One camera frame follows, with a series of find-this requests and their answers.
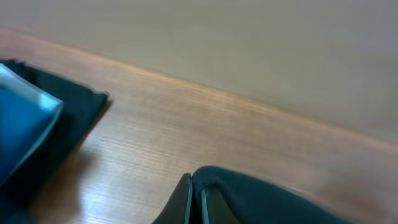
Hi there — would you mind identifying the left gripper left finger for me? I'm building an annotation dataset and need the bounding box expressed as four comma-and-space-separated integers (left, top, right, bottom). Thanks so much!
152, 173, 193, 224

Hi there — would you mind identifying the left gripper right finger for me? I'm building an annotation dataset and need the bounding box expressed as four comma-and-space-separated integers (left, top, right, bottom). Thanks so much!
201, 187, 240, 224

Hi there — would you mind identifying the black t-shirt with logo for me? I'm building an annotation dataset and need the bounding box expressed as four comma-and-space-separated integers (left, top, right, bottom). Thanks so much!
192, 166, 348, 224

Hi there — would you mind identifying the blue polo shirt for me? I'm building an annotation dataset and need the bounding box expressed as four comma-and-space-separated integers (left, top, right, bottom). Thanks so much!
1, 64, 63, 185

